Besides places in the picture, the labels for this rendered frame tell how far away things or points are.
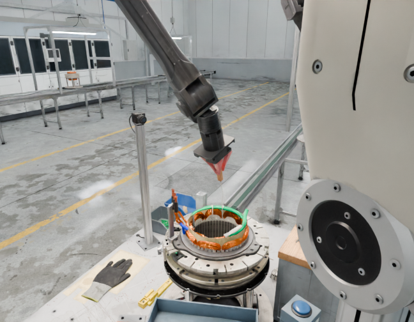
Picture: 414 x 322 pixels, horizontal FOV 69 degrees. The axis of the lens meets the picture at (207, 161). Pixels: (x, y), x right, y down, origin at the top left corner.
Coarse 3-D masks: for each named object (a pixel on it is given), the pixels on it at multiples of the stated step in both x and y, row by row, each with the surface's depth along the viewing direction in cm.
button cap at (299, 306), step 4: (300, 300) 75; (296, 304) 74; (300, 304) 74; (304, 304) 74; (308, 304) 74; (296, 308) 73; (300, 308) 73; (304, 308) 73; (308, 308) 73; (296, 312) 72; (300, 312) 72; (304, 312) 72; (308, 312) 72
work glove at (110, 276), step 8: (120, 264) 124; (128, 264) 124; (104, 272) 119; (112, 272) 119; (120, 272) 119; (96, 280) 115; (104, 280) 115; (112, 280) 115; (120, 280) 116; (96, 288) 112; (104, 288) 112; (88, 296) 109; (96, 296) 109
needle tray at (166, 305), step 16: (160, 304) 73; (176, 304) 73; (192, 304) 72; (208, 304) 71; (160, 320) 72; (176, 320) 72; (192, 320) 72; (208, 320) 72; (224, 320) 72; (240, 320) 71; (256, 320) 67
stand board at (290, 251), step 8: (296, 232) 99; (288, 240) 95; (280, 248) 91; (288, 248) 91; (296, 248) 91; (280, 256) 90; (288, 256) 88; (296, 256) 88; (304, 256) 88; (304, 264) 86
